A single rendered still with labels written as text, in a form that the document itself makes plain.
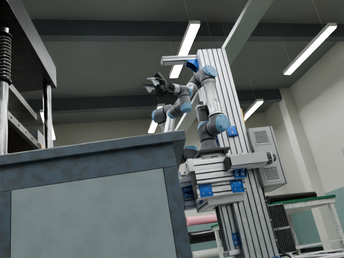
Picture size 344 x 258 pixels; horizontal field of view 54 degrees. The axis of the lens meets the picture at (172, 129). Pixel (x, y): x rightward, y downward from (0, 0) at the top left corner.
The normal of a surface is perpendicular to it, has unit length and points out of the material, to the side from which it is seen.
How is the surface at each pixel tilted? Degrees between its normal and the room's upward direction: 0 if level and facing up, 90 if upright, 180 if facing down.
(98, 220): 90
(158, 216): 90
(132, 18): 180
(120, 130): 90
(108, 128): 90
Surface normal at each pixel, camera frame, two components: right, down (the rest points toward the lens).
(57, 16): 0.16, 0.92
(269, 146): 0.15, -0.39
